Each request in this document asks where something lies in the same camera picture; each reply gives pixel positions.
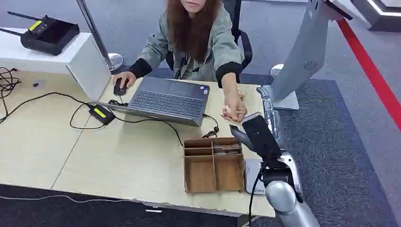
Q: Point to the brown card in slot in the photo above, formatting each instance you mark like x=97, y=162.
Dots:
x=227, y=149

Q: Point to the black power adapter yellow label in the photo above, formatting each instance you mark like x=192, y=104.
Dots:
x=101, y=114

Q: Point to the white cabinet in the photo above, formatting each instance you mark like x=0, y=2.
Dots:
x=84, y=69

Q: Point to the white desk edge label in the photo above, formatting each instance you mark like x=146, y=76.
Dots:
x=153, y=211

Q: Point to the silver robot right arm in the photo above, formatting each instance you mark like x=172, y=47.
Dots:
x=288, y=203

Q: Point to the black computer mouse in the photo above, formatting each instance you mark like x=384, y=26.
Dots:
x=119, y=89

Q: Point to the grey laptop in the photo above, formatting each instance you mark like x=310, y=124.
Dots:
x=169, y=100

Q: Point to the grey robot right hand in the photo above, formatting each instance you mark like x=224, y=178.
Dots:
x=261, y=137

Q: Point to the metal pole with round base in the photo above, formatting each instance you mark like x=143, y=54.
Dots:
x=94, y=34

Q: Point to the black office chair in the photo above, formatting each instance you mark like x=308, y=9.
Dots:
x=247, y=50

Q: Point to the dark platform with light strip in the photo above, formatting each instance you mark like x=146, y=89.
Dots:
x=376, y=18

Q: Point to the round silver floor base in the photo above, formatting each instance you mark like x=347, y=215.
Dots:
x=275, y=70

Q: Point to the small white flat device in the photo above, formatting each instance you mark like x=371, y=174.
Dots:
x=252, y=177

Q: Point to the black router with antennas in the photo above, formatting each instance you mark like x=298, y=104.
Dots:
x=50, y=36

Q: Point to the person's right hand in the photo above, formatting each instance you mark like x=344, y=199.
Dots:
x=123, y=76

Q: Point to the dark blue floor rug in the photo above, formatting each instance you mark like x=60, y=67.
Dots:
x=325, y=150

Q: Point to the person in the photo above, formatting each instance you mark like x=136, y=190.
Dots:
x=200, y=40

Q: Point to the person's left hand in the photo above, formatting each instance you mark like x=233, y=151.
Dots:
x=235, y=105

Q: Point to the small grey desk disc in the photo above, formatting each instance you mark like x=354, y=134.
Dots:
x=39, y=83

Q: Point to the grey kiosk stand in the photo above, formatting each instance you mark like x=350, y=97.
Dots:
x=307, y=53

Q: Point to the wooden compartment box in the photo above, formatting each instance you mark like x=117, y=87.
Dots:
x=200, y=174

